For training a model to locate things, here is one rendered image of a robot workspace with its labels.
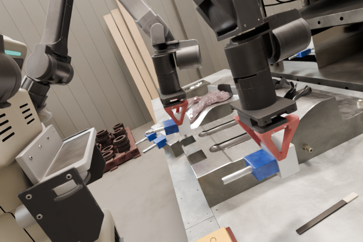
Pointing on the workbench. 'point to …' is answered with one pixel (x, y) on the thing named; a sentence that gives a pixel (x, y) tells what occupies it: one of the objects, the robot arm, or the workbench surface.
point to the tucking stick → (326, 213)
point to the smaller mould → (196, 89)
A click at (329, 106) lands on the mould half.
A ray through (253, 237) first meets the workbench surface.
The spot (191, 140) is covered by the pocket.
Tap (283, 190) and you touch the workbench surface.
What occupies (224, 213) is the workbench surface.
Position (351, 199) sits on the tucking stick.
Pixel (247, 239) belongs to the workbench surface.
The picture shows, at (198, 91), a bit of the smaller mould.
